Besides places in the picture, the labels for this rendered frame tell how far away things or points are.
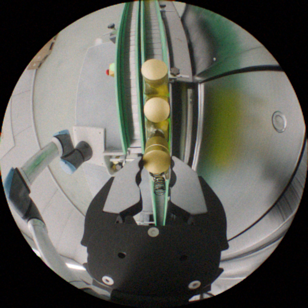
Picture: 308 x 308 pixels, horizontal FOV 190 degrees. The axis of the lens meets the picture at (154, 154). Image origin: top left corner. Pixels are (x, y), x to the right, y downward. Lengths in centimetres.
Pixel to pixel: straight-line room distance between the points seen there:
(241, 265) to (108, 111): 74
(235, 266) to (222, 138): 25
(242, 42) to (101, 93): 64
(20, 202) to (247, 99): 58
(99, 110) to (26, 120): 336
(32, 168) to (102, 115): 49
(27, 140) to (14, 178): 330
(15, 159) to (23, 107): 145
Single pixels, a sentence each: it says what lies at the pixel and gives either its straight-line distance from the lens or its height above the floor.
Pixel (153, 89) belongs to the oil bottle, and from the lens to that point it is 20.
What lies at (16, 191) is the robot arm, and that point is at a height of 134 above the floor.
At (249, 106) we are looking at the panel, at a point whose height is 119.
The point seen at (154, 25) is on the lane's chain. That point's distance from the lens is 62.
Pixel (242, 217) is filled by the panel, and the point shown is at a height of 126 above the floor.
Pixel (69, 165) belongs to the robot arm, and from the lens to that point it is 60.
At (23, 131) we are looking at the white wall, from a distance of 372.
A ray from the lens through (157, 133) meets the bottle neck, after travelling 17.
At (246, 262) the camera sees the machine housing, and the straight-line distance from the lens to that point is 20.
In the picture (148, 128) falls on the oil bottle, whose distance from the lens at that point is 21.
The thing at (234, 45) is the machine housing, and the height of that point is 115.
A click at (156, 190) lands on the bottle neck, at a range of 25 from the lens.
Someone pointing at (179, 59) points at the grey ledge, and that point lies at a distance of 47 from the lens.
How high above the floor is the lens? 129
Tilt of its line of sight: 61 degrees down
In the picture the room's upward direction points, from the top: 175 degrees counter-clockwise
